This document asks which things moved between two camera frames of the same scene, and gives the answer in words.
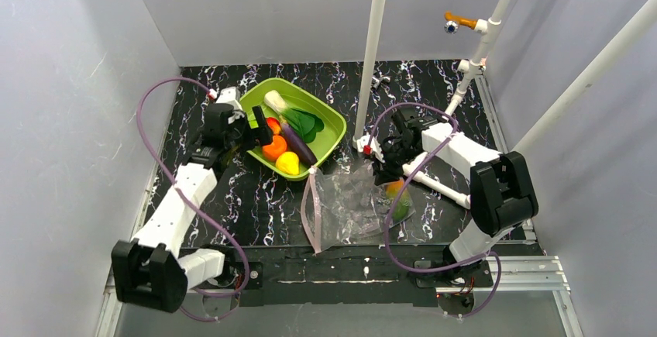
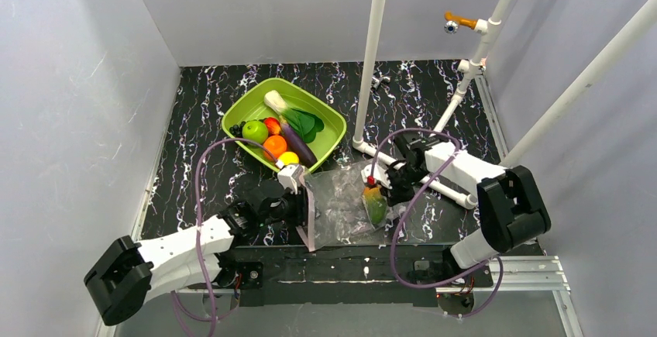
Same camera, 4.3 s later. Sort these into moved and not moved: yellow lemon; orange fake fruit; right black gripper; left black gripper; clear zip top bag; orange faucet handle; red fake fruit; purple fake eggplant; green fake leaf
Moved: clear zip top bag; left black gripper; right black gripper
Not moved: orange faucet handle; yellow lemon; red fake fruit; orange fake fruit; purple fake eggplant; green fake leaf
